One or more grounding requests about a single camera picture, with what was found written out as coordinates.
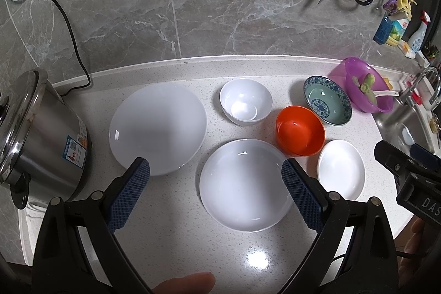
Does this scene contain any large white plate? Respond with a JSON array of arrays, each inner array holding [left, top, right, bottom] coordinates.
[[109, 83, 208, 176]]

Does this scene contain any white deep plate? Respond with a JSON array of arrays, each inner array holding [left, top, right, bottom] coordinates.
[[200, 139, 293, 233]]

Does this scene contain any blue floral ceramic bowl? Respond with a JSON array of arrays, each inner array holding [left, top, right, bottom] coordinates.
[[303, 75, 353, 126]]

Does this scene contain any person right hand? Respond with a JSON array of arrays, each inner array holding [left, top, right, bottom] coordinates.
[[398, 216, 440, 293]]

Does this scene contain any person left hand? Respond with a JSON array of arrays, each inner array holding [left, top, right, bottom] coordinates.
[[152, 272, 215, 294]]

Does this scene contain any stainless steel sink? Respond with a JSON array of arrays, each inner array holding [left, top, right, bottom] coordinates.
[[373, 98, 440, 156]]

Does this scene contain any small white plate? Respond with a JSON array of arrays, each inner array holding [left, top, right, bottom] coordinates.
[[317, 139, 365, 200]]

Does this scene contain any chrome sink faucet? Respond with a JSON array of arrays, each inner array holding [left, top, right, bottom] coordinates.
[[398, 66, 440, 111]]

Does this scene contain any orange plastic bowl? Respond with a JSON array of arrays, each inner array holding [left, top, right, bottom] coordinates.
[[276, 106, 326, 157]]

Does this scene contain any white spoon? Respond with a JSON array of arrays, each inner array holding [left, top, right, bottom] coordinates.
[[372, 90, 400, 98]]

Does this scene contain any green vegetable piece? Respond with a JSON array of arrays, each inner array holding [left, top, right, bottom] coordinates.
[[352, 73, 377, 104]]

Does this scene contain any stainless steel rice cooker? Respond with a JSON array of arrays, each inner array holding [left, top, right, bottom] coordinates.
[[1, 69, 91, 210]]

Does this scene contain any purple plastic basin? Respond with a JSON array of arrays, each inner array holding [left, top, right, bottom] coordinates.
[[328, 57, 393, 114]]

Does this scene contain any white spray bottle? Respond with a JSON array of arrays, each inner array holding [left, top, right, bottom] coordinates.
[[407, 10, 431, 54]]

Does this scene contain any white bowl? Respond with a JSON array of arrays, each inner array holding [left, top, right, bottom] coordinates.
[[219, 79, 273, 126]]

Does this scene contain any blue detergent box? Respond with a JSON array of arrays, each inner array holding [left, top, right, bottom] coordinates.
[[373, 12, 410, 46]]

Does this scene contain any black power cable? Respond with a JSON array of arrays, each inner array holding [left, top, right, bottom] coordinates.
[[37, 0, 93, 96]]

